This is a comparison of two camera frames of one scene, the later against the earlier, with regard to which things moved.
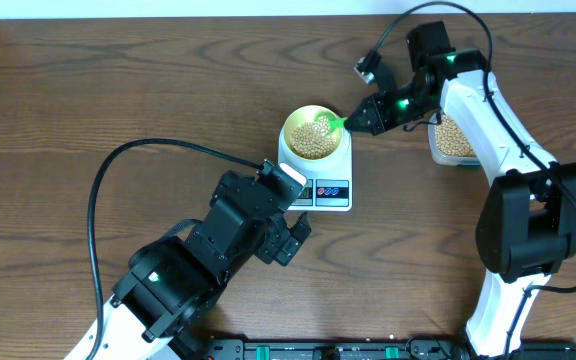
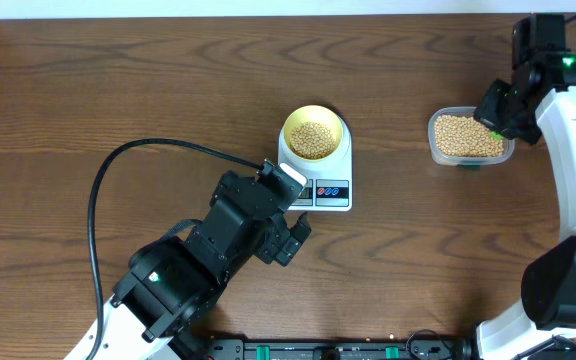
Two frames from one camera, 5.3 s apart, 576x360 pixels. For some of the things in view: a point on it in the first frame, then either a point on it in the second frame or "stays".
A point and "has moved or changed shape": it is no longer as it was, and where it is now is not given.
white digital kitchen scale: x=329 y=181 stays
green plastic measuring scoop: x=327 y=124 has moved or changed shape
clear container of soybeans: x=448 y=145 stays
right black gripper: x=374 y=107 -> x=485 y=111
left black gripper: x=275 y=243 stays
